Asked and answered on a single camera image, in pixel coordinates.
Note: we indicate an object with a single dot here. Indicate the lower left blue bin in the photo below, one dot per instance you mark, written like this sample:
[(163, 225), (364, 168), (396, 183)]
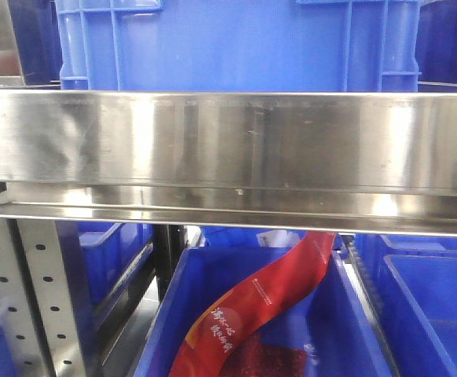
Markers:
[(108, 248)]

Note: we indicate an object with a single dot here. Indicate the upper blue plastic bin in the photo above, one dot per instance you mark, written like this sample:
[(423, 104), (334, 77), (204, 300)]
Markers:
[(256, 46)]

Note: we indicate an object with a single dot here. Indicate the lower centre blue bin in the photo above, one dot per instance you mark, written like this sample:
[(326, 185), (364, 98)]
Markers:
[(329, 324)]

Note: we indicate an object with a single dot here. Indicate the lower right blue bin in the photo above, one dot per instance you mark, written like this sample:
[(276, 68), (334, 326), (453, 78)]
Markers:
[(415, 282)]

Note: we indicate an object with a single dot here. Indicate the red snack bag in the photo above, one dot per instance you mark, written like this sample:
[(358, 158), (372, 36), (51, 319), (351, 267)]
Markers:
[(252, 303)]

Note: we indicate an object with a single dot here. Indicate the stainless steel shelf beam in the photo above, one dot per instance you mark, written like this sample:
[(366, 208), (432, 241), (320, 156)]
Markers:
[(348, 162)]

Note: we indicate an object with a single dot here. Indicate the perforated metal shelf upright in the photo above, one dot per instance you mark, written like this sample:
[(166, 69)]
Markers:
[(45, 309)]

